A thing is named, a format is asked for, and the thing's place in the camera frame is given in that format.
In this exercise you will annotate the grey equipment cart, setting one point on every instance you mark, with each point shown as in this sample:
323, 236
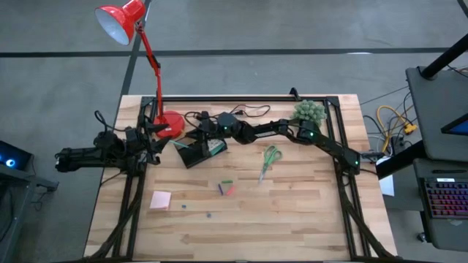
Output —
14, 204

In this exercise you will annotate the white paper sheet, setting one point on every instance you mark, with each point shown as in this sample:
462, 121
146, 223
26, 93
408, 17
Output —
387, 184

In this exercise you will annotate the pink eraser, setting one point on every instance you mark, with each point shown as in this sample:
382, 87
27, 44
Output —
230, 190

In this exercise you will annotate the black mesh desk organizer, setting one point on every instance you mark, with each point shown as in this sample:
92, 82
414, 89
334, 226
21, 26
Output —
197, 159

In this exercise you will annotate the backlit keyboard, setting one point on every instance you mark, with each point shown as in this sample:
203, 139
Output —
448, 199

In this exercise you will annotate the black clamp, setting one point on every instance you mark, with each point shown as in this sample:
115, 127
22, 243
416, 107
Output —
294, 94

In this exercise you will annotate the computer with blue light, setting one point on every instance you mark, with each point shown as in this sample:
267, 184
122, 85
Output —
11, 157

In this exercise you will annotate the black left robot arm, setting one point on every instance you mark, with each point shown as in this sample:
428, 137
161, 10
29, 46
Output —
84, 155

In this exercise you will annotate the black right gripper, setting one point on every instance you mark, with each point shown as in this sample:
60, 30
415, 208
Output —
210, 126

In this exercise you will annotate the dark grey side table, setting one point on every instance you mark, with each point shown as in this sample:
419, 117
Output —
438, 237
438, 109

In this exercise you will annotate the pink sticky note pad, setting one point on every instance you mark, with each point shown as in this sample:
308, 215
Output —
161, 200

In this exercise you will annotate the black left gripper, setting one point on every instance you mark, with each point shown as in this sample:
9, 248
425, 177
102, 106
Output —
139, 142

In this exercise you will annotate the teal pencil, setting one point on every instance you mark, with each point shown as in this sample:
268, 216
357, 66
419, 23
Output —
179, 144

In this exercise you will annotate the black pole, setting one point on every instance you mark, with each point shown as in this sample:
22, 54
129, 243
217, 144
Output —
444, 56

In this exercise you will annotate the black aluminium table frame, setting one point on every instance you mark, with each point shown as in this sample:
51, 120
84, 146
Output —
256, 99

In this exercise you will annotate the green plant in patterned pot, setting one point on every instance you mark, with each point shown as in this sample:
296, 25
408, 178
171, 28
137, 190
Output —
309, 113

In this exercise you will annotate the blue lit screen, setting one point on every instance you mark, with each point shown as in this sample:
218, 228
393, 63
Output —
457, 126

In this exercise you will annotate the red desk lamp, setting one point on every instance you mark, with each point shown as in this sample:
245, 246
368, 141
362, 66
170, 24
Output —
120, 18

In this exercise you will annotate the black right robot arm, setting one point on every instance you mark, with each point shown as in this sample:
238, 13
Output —
329, 146

